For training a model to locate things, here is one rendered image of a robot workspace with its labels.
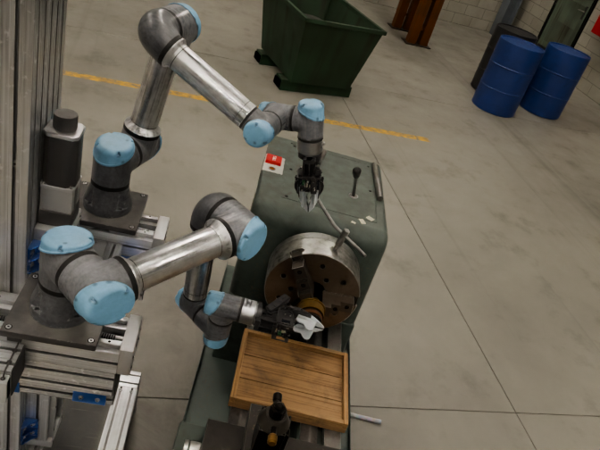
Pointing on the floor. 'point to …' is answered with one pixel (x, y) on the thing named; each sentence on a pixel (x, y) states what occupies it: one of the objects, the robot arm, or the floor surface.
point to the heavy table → (412, 25)
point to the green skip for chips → (316, 45)
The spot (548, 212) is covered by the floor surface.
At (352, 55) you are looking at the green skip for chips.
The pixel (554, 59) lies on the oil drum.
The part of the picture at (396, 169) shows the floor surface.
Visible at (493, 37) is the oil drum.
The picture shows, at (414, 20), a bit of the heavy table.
